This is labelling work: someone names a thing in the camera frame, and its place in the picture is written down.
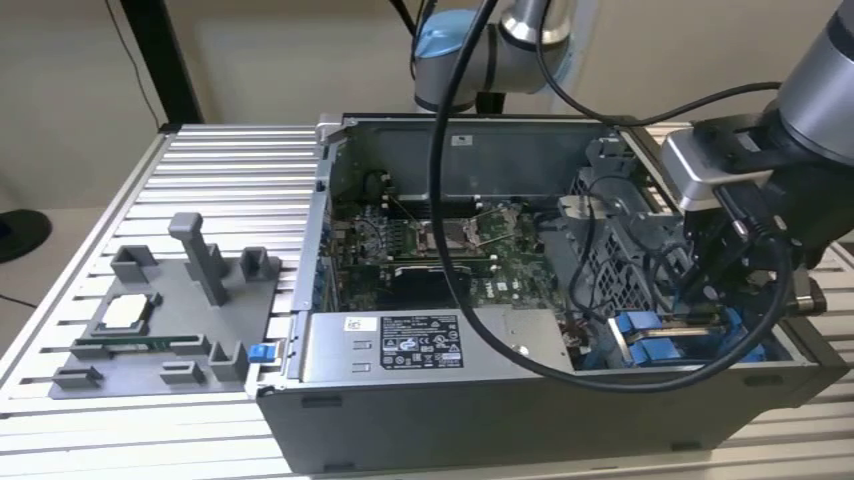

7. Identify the grey parts rack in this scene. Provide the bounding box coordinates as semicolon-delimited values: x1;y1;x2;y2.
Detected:
50;211;286;401

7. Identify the silver power supply unit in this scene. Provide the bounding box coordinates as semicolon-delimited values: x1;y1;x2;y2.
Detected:
297;308;577;385

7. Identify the black round stand base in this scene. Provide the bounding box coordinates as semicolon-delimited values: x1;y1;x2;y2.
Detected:
0;209;55;265

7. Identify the perforated metal disk bay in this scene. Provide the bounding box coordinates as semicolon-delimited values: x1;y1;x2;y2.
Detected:
557;138;697;321

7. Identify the green Dell motherboard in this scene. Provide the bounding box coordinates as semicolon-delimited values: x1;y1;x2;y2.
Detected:
325;197;569;312

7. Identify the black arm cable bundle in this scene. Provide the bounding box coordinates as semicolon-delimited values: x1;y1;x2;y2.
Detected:
390;0;437;37

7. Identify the green RAM stick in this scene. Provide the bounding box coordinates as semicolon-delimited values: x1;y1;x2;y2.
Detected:
72;334;206;350

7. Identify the silver CPU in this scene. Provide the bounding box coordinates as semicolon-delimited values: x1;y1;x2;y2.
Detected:
103;294;152;330

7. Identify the black graphics card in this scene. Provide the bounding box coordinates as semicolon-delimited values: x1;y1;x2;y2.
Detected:
390;263;474;307

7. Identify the coloured power wire bundle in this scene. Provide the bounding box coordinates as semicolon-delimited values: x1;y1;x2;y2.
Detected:
563;312;606;357

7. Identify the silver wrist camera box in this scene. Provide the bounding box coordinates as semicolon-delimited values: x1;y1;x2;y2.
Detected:
658;125;780;212

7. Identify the thick black looped cable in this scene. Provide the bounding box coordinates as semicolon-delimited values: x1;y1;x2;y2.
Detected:
429;0;802;392

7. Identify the dark grey PC case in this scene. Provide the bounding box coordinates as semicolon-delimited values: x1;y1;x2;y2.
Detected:
255;112;850;475

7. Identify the CPU socket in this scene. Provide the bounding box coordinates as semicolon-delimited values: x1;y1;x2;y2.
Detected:
414;218;483;255

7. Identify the black curved camera cable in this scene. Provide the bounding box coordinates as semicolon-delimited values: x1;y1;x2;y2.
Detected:
538;0;784;126

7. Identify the black RAM slot bank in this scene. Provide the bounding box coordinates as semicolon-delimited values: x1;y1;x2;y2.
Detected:
383;192;486;211
383;252;493;265

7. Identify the thin wire locking lever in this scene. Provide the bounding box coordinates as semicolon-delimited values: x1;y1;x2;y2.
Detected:
389;193;429;227

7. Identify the black metal frame post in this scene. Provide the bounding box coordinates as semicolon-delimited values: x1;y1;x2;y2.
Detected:
119;0;206;127

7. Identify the blue disk carrier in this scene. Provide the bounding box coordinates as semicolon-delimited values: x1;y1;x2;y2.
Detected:
614;309;729;334
630;338;766;368

